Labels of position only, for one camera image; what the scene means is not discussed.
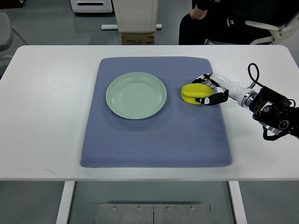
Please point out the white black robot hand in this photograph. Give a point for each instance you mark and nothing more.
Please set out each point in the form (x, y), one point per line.
(243, 96)

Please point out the yellow starfruit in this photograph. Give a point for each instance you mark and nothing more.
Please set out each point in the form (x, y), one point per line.
(190, 92)

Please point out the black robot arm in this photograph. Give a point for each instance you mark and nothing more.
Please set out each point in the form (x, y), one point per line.
(278, 115)

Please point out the light green plate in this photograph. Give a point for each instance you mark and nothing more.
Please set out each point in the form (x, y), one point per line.
(136, 95)

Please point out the blue textured mat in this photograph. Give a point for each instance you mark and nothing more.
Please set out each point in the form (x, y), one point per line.
(180, 135)

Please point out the seated person in black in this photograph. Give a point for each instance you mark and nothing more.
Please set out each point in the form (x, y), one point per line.
(224, 20)

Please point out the white office chair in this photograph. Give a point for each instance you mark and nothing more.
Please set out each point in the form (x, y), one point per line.
(277, 34)

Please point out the cardboard box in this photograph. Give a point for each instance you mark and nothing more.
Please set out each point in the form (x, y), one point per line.
(147, 38)

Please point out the white right table leg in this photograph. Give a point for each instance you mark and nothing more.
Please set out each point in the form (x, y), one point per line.
(237, 202)

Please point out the white table leg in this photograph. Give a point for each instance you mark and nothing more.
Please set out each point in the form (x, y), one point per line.
(237, 202)
(65, 203)

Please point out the white appliance with slot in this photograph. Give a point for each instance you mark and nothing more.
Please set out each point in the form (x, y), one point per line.
(91, 6)

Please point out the white left table leg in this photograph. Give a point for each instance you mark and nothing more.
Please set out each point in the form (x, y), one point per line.
(65, 203)

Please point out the grey chair at left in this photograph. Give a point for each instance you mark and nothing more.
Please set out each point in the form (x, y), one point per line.
(7, 31)

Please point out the white pedestal stand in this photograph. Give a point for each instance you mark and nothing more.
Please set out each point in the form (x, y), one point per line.
(135, 16)

